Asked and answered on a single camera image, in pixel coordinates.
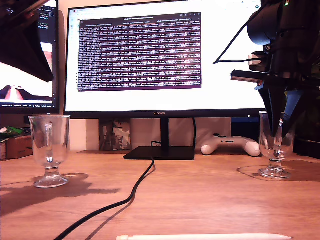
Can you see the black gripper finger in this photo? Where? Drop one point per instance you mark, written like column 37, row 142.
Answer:
column 295, row 105
column 273, row 107
column 22, row 45

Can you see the small footed glass cup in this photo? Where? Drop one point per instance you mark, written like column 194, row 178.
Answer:
column 275, row 152
column 51, row 140

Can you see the white pen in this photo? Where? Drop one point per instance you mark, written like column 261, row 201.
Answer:
column 200, row 237

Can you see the black computer monitor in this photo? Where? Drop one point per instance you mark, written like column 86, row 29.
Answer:
column 47, row 37

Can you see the white game controller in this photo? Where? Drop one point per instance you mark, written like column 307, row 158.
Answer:
column 247, row 146

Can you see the green white crumpled packet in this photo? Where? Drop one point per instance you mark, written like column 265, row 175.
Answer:
column 13, row 130

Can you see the brown cardboard box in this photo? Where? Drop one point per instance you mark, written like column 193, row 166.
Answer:
column 18, row 148

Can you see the small printed carton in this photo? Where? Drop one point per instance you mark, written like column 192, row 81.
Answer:
column 2, row 150

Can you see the black Huawei monitor with stand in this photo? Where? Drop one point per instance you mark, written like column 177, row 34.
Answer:
column 162, row 100

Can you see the grey patterned card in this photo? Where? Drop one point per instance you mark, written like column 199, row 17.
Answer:
column 115, row 135

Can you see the brown flat board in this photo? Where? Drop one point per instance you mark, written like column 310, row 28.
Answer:
column 100, row 151

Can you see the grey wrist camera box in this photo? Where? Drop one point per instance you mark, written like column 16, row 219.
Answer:
column 256, row 60

